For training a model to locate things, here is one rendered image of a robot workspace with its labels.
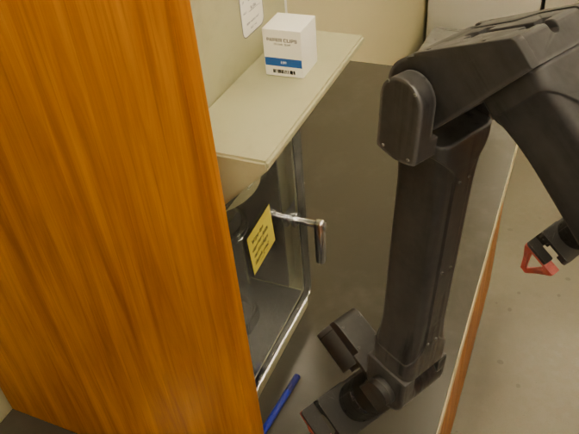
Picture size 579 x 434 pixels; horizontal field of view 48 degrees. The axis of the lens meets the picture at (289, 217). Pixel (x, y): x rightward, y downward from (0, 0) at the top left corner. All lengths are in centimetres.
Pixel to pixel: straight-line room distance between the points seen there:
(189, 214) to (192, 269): 8
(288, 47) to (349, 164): 89
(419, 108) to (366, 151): 123
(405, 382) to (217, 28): 45
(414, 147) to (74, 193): 38
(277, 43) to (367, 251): 70
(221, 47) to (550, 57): 44
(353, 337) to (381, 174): 86
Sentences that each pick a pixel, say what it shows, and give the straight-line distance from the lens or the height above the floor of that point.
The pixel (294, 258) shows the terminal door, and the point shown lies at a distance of 111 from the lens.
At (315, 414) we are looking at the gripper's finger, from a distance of 92.
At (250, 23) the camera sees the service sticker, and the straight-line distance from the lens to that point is 85.
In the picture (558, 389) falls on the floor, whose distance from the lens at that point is 242.
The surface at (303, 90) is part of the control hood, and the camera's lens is 78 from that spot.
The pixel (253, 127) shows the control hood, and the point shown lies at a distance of 72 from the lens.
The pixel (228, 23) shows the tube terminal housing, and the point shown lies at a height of 158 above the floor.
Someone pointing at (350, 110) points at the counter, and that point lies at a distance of 188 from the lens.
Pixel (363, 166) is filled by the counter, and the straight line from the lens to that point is 164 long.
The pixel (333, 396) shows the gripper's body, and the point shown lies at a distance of 91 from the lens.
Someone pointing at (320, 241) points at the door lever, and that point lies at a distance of 107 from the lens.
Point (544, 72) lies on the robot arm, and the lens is 43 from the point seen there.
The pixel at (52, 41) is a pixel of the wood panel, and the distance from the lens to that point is 61.
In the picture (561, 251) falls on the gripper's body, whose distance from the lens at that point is 117.
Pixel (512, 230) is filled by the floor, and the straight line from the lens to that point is 297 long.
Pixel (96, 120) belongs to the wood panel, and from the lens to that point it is 63.
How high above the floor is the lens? 188
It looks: 39 degrees down
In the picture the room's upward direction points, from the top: 5 degrees counter-clockwise
